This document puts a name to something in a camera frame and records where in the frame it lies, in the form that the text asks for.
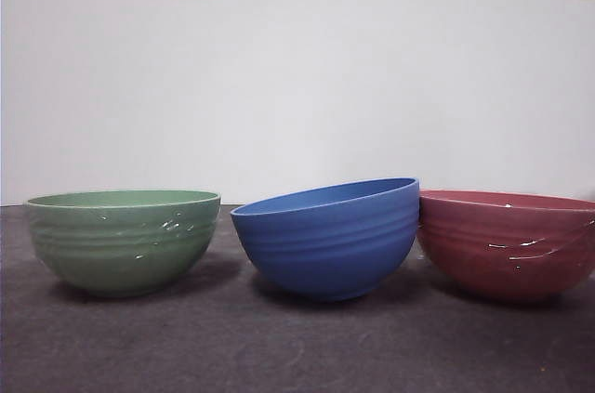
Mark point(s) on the green ribbed bowl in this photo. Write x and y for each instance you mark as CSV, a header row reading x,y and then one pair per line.
x,y
121,244

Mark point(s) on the red ribbed bowl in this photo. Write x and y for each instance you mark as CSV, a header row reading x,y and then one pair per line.
x,y
502,249

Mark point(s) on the blue ribbed bowl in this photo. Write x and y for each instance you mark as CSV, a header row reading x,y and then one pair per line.
x,y
330,244

